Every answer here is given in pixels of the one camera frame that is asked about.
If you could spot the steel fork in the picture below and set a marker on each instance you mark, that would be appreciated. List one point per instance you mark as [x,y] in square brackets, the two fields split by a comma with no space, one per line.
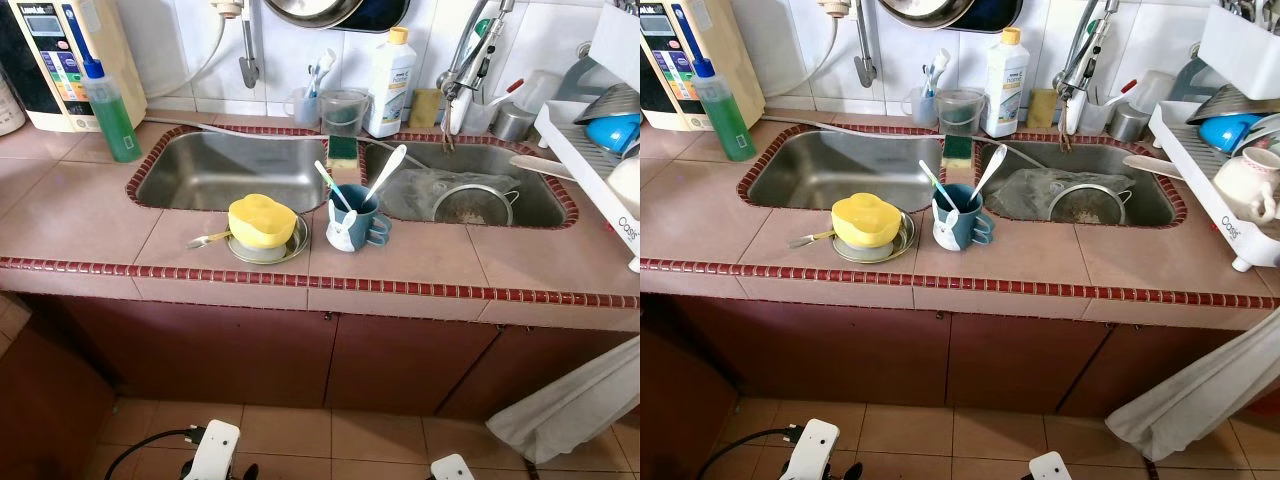
[205,240]
[808,240]

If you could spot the yellow plastic bowl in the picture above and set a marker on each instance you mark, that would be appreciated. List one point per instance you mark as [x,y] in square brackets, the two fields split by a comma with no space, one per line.
[260,220]
[865,220]

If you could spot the shallow steel bowl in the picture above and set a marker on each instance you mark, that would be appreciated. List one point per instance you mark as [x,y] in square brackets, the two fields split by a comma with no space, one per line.
[298,240]
[903,240]

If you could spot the blue rabbit mug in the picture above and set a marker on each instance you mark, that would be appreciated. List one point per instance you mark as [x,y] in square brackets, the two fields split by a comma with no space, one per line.
[965,225]
[358,225]

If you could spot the green white utensil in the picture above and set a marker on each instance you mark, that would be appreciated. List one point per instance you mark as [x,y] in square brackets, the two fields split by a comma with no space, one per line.
[932,180]
[328,180]

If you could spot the white dish rack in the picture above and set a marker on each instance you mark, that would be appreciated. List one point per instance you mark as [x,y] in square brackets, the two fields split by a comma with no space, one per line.
[1225,228]
[612,215]

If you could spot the white teapot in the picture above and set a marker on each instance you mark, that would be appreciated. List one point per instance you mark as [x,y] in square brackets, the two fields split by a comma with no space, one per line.
[628,185]
[1245,185]

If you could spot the blue bowl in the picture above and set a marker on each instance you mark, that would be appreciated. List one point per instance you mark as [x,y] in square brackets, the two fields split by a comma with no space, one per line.
[610,132]
[1225,132]

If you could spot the wooden spatula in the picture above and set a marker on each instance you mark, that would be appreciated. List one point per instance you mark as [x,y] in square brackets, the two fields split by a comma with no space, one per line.
[540,166]
[1150,166]

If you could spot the steel lid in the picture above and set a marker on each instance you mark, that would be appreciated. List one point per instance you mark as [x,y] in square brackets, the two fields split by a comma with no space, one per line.
[610,105]
[1230,103]

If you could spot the green dish soap bottle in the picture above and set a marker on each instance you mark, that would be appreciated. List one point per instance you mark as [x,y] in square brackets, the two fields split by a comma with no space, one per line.
[115,120]
[728,120]

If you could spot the steel strainer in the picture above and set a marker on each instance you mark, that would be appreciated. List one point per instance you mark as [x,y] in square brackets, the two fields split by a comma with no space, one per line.
[475,205]
[1088,205]

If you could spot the steel cup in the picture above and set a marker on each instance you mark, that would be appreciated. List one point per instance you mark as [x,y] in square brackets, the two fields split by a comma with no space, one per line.
[1128,125]
[513,125]

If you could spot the steel sink basin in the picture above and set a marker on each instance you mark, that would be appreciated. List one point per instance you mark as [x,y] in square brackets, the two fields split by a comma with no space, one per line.
[840,170]
[230,170]
[1090,165]
[480,165]

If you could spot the white cloth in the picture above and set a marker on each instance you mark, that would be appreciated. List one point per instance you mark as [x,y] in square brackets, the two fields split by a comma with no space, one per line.
[570,410]
[1190,400]

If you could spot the beige black water ionizer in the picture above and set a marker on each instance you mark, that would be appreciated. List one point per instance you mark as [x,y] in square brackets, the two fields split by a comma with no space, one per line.
[40,60]
[680,60]

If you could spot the clear plastic cup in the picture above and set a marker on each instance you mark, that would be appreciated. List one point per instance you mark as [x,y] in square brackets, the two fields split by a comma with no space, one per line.
[482,118]
[1096,118]

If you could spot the clear plastic bag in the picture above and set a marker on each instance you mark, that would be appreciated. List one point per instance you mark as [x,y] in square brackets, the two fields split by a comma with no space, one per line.
[1020,190]
[410,190]

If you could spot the chrome sink faucet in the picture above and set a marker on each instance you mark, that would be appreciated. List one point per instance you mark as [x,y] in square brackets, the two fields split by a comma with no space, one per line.
[470,60]
[1085,55]

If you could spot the yellow sponge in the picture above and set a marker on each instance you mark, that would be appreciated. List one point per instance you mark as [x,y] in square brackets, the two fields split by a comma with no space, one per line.
[425,108]
[1043,108]

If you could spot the white bottle yellow cap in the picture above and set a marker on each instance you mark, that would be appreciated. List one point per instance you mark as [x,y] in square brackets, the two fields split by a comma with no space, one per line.
[1005,90]
[390,90]

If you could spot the clear toothbrush cup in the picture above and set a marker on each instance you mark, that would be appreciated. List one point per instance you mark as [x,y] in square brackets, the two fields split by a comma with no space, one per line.
[300,108]
[918,108]

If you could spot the green scouring sponge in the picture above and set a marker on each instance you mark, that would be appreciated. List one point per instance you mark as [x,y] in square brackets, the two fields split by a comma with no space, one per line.
[958,148]
[345,150]

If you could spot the black pan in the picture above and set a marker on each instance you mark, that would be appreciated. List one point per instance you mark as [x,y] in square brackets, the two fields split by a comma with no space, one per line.
[390,15]
[1005,15]

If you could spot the steel wok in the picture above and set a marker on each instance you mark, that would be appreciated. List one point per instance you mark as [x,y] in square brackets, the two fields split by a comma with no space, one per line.
[310,12]
[925,12]

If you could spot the white jug green cap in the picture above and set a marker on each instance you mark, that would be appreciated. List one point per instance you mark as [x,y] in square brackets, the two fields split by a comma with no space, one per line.
[8,105]

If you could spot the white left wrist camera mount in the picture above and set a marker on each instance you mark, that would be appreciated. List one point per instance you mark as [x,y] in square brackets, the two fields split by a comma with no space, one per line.
[812,450]
[215,450]

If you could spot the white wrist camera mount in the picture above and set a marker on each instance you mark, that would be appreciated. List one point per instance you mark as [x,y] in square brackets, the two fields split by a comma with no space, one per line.
[812,450]
[215,450]
[1050,468]
[452,468]

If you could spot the chrome wall tap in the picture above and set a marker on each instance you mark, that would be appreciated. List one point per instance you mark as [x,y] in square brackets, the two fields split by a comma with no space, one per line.
[863,70]
[249,70]

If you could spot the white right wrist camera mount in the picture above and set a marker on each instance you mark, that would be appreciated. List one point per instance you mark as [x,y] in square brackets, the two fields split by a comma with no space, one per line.
[1050,468]
[452,468]

